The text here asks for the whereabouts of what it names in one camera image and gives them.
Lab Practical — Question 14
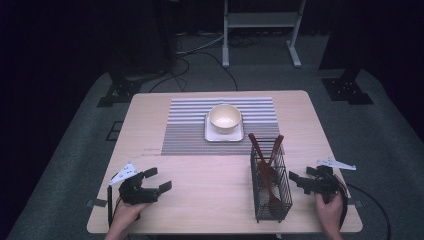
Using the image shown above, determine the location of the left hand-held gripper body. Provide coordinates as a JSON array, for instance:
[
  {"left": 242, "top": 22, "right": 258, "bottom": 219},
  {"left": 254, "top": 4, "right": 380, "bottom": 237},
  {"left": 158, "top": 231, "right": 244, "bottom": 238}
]
[{"left": 108, "top": 162, "right": 160, "bottom": 205}]

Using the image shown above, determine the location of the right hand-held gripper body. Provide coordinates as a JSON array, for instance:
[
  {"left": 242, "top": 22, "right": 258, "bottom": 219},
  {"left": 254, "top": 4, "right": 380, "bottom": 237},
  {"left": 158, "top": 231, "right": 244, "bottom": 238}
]
[{"left": 300, "top": 157, "right": 357, "bottom": 204}]

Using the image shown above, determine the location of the black wire utensil basket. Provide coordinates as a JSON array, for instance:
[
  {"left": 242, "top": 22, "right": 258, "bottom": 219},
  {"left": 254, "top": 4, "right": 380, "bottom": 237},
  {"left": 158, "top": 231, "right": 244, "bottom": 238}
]
[{"left": 249, "top": 137, "right": 294, "bottom": 224}]

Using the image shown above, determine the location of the person's left hand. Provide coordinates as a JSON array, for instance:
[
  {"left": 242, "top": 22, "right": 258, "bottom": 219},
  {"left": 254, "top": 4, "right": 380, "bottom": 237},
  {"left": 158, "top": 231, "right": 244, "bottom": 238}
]
[{"left": 104, "top": 199, "right": 152, "bottom": 240}]

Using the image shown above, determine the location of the person's right hand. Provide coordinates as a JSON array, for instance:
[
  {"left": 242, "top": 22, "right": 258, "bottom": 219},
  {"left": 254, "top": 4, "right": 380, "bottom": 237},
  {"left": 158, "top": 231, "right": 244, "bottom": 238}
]
[{"left": 314, "top": 192, "right": 345, "bottom": 240}]

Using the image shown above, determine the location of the brown wooden utensil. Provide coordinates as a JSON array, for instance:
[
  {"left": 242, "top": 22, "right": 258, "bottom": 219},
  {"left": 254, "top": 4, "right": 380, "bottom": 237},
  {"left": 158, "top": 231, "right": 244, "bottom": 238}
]
[{"left": 265, "top": 134, "right": 285, "bottom": 178}]

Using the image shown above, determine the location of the striped woven placemat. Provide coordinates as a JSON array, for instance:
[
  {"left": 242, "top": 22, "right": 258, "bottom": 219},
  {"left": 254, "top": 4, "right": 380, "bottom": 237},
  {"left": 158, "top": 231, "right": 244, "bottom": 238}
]
[{"left": 160, "top": 96, "right": 285, "bottom": 157}]

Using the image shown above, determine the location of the white square plate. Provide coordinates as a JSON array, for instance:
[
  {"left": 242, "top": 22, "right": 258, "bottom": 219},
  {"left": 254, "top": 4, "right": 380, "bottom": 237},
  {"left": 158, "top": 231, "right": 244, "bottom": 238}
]
[{"left": 203, "top": 112, "right": 246, "bottom": 143}]

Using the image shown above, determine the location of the black stand base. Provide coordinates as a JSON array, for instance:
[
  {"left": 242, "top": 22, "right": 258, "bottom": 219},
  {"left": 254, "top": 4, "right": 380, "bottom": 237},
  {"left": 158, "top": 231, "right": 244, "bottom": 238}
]
[
  {"left": 321, "top": 68, "right": 375, "bottom": 106},
  {"left": 96, "top": 70, "right": 143, "bottom": 109}
]

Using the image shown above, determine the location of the cream ceramic bowl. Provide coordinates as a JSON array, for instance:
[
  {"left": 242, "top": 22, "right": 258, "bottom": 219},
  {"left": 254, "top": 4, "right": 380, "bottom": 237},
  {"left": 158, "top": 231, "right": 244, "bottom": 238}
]
[{"left": 208, "top": 103, "right": 243, "bottom": 136}]

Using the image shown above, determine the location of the dark cabinet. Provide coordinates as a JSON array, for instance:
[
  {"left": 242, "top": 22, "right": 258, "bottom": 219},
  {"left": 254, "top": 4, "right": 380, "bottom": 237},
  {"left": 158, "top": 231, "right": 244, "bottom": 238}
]
[{"left": 108, "top": 0, "right": 178, "bottom": 75}]

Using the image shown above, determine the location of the white metal stand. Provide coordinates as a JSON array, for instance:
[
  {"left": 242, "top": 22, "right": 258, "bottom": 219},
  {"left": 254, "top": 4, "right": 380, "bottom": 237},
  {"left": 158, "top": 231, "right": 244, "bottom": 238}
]
[{"left": 221, "top": 0, "right": 307, "bottom": 69}]

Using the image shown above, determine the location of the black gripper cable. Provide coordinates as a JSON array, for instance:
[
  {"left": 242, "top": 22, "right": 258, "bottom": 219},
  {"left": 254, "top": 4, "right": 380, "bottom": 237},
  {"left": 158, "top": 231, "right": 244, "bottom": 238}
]
[
  {"left": 106, "top": 185, "right": 122, "bottom": 229},
  {"left": 339, "top": 181, "right": 392, "bottom": 240}
]

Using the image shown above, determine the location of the black floor cable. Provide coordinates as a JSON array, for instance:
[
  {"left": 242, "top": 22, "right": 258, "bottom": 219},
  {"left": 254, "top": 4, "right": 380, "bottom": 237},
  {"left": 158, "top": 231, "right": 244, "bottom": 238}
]
[{"left": 147, "top": 50, "right": 240, "bottom": 93}]

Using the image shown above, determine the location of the grey floor cable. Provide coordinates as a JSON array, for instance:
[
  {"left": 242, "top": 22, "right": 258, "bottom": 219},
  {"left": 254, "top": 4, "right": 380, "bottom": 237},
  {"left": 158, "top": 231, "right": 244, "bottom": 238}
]
[{"left": 175, "top": 32, "right": 225, "bottom": 57}]

